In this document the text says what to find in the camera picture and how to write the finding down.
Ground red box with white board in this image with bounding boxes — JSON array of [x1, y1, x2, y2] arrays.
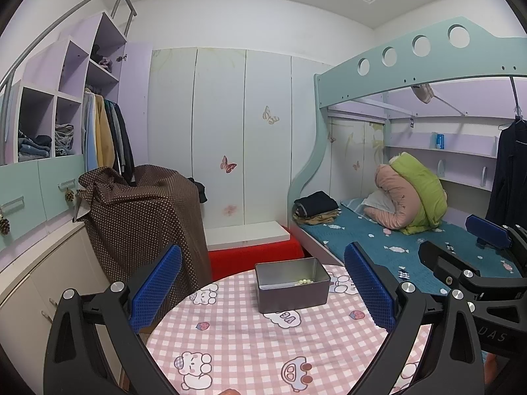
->
[[206, 236, 305, 286]]

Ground brown polka dot cloth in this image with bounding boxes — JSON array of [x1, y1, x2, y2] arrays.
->
[[77, 165, 212, 317]]

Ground grey metal stair rail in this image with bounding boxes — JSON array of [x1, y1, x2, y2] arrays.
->
[[0, 0, 137, 91]]

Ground teal bunk bed frame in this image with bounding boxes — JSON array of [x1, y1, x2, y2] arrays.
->
[[287, 16, 527, 280]]

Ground blue folded jeans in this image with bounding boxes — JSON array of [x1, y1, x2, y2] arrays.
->
[[18, 129, 52, 161]]

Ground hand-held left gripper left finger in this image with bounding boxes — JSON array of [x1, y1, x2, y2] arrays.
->
[[43, 244, 183, 395]]

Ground white low cabinet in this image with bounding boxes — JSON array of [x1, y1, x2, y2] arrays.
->
[[0, 222, 124, 379]]

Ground person's right hand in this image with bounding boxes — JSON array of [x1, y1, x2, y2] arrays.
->
[[483, 353, 500, 381]]

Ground grey folded clothes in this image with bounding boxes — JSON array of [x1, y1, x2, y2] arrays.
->
[[54, 123, 75, 157]]

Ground pink rolled quilt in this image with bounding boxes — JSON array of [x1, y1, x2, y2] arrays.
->
[[364, 154, 425, 231]]

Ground dark folded clothes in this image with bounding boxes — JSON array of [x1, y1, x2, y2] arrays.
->
[[293, 191, 340, 217]]

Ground green rolled quilt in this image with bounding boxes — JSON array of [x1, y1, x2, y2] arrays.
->
[[389, 152, 449, 236]]

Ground black cloth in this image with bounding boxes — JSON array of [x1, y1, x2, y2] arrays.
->
[[187, 177, 208, 204]]

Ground lilac shelf unit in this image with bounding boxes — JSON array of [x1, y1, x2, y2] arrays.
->
[[0, 12, 153, 165]]

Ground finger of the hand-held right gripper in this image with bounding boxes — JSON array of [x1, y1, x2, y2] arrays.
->
[[418, 241, 527, 312], [465, 214, 527, 274]]

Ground grey hanging cloth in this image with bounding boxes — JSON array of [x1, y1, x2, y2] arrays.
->
[[412, 83, 434, 103]]

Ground yellow hanging garment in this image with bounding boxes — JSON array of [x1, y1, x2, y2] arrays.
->
[[94, 92, 118, 169]]

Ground dark hanging clothes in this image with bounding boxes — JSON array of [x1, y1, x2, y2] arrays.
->
[[103, 99, 136, 186]]

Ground light blue hanging garment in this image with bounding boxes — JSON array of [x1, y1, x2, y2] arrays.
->
[[82, 91, 101, 173]]

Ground pink checked tablecloth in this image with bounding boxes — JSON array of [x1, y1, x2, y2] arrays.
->
[[146, 264, 433, 395]]

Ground teal drawer cabinet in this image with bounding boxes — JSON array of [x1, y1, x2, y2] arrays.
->
[[0, 152, 89, 251]]

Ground tan folded clothes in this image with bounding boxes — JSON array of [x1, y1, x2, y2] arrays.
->
[[293, 210, 342, 226]]

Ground dark hanging jacket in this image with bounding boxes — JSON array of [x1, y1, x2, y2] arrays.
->
[[485, 117, 527, 227]]

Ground dark and pink shelf clothes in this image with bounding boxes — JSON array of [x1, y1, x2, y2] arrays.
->
[[91, 45, 114, 72]]

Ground teal candy print bedsheet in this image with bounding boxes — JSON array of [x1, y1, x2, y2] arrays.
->
[[307, 197, 525, 293]]

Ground white pillow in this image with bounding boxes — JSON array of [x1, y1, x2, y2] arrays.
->
[[362, 191, 398, 219]]

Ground white wardrobe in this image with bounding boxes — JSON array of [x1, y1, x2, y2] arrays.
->
[[150, 47, 330, 231]]

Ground silver metal tin box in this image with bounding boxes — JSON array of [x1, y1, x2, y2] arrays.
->
[[254, 257, 331, 314]]

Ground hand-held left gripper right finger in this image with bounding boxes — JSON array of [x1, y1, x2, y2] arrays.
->
[[344, 242, 486, 395]]

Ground lilac bed shelf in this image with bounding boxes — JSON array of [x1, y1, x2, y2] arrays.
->
[[387, 103, 499, 192]]

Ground white flat board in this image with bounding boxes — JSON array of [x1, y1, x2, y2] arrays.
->
[[205, 220, 292, 251]]

